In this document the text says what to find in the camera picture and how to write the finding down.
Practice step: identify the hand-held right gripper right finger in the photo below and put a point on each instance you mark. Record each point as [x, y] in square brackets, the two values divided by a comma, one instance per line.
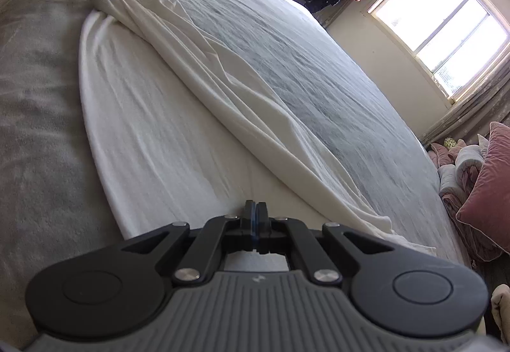
[261, 226]

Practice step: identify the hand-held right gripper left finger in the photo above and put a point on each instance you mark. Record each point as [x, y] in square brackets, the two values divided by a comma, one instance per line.
[250, 226]

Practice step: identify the white pants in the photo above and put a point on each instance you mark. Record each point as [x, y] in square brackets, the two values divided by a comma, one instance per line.
[159, 117]

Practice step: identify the grey bed sheet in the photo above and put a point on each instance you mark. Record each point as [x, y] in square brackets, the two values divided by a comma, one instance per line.
[299, 57]

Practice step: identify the small pink cushion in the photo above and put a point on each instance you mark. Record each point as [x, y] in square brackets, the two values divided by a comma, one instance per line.
[440, 154]

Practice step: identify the folded grey pink quilt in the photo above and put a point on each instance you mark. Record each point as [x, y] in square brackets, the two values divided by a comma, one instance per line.
[458, 184]

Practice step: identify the yellow spotted soft item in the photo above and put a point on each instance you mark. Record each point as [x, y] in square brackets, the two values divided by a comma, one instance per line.
[450, 142]

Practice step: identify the pink velvet pillow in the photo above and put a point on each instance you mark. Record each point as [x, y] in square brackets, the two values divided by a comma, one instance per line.
[492, 192]

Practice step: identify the folded cream garment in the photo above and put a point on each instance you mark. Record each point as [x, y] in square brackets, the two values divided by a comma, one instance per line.
[501, 308]

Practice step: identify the window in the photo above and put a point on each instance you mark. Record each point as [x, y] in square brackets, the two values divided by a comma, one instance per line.
[438, 17]

